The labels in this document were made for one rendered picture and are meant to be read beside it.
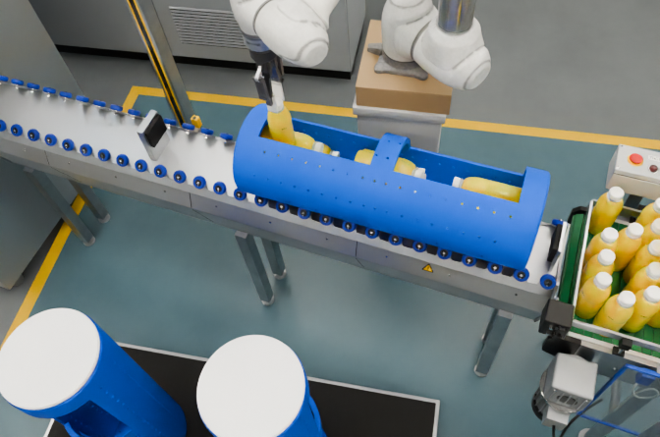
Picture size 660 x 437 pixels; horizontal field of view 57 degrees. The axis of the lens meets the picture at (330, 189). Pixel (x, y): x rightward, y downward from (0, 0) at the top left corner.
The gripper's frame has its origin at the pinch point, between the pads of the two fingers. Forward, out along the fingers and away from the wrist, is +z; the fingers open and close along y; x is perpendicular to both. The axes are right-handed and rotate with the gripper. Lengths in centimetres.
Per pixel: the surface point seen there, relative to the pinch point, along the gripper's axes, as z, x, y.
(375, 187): 15.0, 32.4, 10.5
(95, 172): 47, -72, 14
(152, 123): 27, -49, 1
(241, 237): 72, -21, 10
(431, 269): 47, 51, 14
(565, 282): 46, 89, 6
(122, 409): 58, -24, 82
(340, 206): 22.7, 23.2, 15.0
